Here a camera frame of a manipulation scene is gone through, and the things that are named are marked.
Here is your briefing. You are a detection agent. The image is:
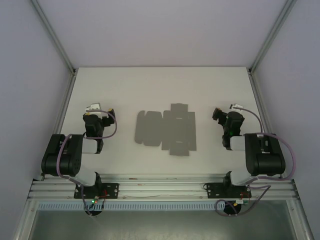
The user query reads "metal sheet panel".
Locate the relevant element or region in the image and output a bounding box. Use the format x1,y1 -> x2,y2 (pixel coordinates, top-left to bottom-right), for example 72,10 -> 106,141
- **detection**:
27,209 -> 298,240

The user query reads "aluminium frame post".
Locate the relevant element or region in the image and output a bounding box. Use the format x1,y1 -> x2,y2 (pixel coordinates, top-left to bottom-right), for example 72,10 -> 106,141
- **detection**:
248,0 -> 298,74
31,0 -> 76,74

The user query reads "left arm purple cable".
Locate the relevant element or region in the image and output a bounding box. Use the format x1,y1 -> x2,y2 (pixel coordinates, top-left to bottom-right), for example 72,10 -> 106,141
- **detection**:
56,109 -> 118,217

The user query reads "right aluminium frame post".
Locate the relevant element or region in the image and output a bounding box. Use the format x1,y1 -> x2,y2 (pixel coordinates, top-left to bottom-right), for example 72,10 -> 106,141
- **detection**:
248,0 -> 298,74

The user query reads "left aluminium frame post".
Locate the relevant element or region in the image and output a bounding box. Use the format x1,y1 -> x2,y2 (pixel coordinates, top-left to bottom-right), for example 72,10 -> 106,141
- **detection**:
31,0 -> 76,74

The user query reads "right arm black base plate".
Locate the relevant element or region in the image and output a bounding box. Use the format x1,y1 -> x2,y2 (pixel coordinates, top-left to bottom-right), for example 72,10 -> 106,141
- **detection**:
203,182 -> 252,200

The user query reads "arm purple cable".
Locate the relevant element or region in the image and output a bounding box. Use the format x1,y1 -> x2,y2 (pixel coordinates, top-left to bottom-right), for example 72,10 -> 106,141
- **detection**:
56,109 -> 118,217
215,107 -> 298,217

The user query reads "grey paper box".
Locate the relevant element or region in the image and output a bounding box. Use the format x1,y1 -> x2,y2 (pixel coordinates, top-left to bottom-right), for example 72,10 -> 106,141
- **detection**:
134,102 -> 198,157

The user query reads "left aluminium side rail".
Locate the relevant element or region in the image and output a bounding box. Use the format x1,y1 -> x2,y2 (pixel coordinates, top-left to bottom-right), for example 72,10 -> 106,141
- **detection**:
39,71 -> 78,181

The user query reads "slotted pale cable duct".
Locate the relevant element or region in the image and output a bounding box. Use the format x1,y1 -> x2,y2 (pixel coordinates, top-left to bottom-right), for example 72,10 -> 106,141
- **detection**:
37,202 -> 226,211

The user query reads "right aluminium side rail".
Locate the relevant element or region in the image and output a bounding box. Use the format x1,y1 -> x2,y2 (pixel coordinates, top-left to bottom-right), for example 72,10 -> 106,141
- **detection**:
247,69 -> 285,180

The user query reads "aluminium mounting rail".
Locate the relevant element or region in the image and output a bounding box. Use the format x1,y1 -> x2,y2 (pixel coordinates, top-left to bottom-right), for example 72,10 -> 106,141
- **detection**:
28,177 -> 300,201

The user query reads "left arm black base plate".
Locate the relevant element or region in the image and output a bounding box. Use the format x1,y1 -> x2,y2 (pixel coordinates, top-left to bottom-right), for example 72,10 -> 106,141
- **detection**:
73,182 -> 120,200

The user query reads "aluminium side rail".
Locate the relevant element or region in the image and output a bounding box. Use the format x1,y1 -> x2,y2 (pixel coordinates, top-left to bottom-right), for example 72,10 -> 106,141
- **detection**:
39,71 -> 78,181
247,69 -> 285,180

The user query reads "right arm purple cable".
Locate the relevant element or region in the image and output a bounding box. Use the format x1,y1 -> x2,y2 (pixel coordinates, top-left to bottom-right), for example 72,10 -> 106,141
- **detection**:
215,107 -> 298,217

